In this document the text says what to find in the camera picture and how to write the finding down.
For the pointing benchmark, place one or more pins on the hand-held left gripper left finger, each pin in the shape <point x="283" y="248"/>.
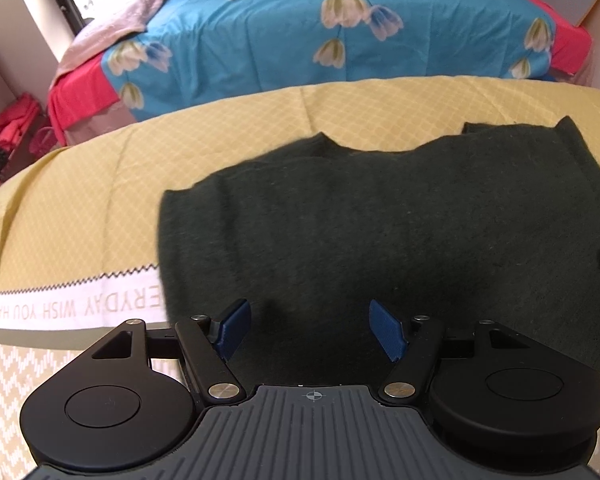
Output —
<point x="235" y="327"/>

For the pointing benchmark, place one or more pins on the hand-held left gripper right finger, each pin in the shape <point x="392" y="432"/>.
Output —
<point x="386" y="330"/>

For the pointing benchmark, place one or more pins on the dark green knit sweater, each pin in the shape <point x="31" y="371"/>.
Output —
<point x="355" y="220"/>

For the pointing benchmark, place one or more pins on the red clothes pile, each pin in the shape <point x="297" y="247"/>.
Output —
<point x="15" y="120"/>

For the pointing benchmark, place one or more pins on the yellow patterned bedspread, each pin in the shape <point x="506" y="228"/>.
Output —
<point x="105" y="200"/>

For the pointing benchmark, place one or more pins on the pink bag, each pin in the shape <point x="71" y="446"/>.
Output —
<point x="45" y="142"/>

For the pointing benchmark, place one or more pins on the blue floral quilt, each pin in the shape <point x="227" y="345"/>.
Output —
<point x="260" y="25"/>

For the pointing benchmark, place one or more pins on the pink cloth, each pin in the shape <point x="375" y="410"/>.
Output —
<point x="110" y="25"/>

